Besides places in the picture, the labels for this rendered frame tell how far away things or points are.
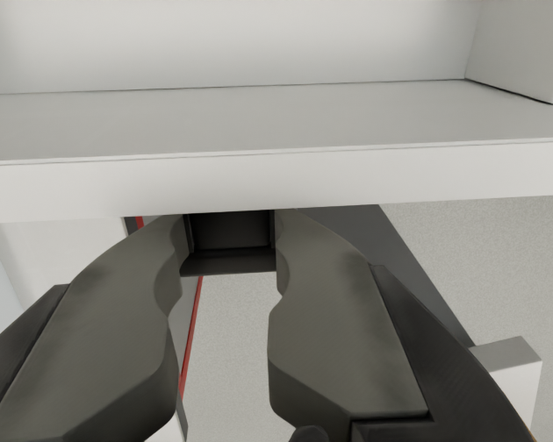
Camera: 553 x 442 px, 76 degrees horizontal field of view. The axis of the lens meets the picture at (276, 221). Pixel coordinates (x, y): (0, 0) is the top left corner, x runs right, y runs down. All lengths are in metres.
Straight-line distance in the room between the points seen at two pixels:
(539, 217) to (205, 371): 1.43
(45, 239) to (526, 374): 0.54
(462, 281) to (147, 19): 1.48
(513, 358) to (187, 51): 0.49
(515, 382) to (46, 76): 0.55
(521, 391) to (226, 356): 1.23
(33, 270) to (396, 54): 0.32
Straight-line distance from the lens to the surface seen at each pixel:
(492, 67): 0.19
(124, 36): 0.19
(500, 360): 0.54
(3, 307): 0.38
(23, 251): 0.36
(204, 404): 1.89
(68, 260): 0.35
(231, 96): 0.16
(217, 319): 1.46
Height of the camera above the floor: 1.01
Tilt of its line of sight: 59 degrees down
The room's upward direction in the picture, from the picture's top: 172 degrees clockwise
